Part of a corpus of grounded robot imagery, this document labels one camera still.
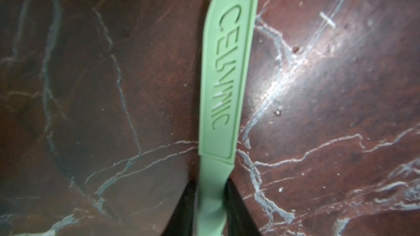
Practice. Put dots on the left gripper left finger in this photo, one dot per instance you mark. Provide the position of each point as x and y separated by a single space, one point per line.
181 222

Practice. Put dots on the green knife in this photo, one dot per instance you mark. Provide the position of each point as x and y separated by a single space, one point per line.
226 45

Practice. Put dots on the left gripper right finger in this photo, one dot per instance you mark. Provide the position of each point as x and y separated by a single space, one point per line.
239 220

